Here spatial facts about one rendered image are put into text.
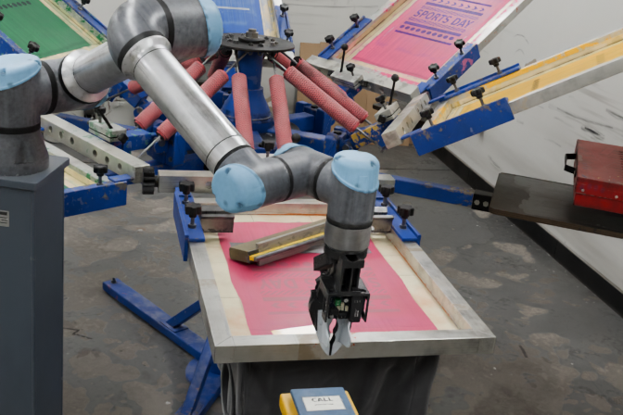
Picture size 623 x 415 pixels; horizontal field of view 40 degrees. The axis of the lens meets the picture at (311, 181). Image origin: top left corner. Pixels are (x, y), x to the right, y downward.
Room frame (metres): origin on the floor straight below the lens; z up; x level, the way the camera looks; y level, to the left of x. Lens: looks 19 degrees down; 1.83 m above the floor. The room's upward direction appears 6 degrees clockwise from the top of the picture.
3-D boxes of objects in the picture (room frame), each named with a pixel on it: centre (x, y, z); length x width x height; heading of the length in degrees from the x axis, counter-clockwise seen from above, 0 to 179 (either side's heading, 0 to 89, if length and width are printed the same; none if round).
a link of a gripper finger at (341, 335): (1.29, -0.08, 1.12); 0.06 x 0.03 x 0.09; 14
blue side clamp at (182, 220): (2.04, 0.30, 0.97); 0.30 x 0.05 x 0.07; 15
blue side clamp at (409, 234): (2.19, -0.23, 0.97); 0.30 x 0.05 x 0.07; 15
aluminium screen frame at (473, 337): (1.89, -0.03, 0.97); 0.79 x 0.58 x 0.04; 15
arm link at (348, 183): (1.29, -0.07, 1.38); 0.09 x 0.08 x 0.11; 49
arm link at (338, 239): (1.29, -0.07, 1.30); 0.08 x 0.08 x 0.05
